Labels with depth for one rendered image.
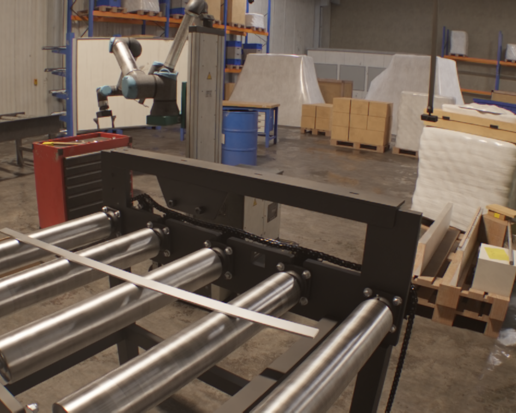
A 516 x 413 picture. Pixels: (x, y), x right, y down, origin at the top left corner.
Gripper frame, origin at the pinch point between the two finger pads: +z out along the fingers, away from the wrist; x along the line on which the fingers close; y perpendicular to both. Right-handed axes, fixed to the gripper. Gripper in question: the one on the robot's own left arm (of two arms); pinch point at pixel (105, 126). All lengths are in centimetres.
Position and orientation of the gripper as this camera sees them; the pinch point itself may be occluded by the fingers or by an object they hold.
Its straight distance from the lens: 384.8
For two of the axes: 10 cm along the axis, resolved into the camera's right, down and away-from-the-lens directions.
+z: 1.2, 9.8, 1.6
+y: -5.8, -0.6, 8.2
